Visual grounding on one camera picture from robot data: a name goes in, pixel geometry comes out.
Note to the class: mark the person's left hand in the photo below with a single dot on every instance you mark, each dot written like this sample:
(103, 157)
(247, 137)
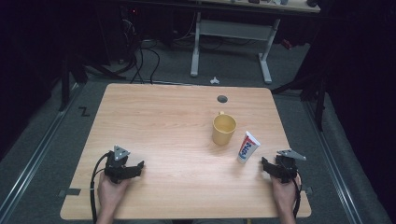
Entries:
(109, 193)

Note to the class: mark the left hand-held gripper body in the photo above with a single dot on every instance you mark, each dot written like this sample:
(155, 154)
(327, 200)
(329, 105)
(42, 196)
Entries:
(117, 166)

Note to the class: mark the white desk frame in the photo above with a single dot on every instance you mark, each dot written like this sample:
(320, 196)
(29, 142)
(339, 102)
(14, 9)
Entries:
(233, 31)

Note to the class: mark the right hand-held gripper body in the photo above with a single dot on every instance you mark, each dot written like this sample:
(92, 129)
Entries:
(288, 168)

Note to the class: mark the white toothpaste tube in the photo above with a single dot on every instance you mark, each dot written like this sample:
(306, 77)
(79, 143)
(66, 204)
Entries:
(247, 149)

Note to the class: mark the yellow cup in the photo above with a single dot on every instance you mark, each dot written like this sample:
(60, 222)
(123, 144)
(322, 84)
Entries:
(223, 130)

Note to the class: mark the round grey table grommet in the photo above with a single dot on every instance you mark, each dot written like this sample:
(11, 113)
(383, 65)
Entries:
(222, 99)

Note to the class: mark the grey tape strip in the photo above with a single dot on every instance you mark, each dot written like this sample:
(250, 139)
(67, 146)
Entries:
(70, 192)

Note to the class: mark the black metal stand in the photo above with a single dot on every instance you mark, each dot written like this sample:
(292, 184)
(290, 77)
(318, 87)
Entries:
(319, 96)
(66, 84)

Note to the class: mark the metal floor rail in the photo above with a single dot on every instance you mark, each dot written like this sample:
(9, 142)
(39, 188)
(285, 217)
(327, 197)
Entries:
(34, 158)
(333, 161)

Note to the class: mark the small red object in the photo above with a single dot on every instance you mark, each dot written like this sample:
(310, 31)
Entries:
(287, 44)

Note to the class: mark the small white floor object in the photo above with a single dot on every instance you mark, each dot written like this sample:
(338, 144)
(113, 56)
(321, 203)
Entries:
(214, 81)

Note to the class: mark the person's right hand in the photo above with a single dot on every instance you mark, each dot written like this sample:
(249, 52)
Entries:
(285, 194)

